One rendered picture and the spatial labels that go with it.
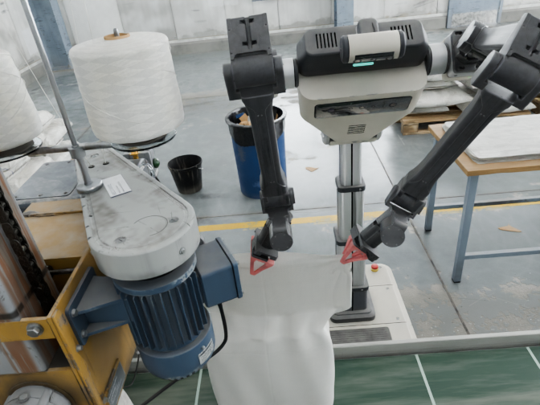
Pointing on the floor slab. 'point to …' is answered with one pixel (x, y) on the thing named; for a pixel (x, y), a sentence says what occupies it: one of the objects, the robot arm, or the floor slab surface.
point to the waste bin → (250, 185)
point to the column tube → (22, 300)
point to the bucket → (186, 173)
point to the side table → (472, 169)
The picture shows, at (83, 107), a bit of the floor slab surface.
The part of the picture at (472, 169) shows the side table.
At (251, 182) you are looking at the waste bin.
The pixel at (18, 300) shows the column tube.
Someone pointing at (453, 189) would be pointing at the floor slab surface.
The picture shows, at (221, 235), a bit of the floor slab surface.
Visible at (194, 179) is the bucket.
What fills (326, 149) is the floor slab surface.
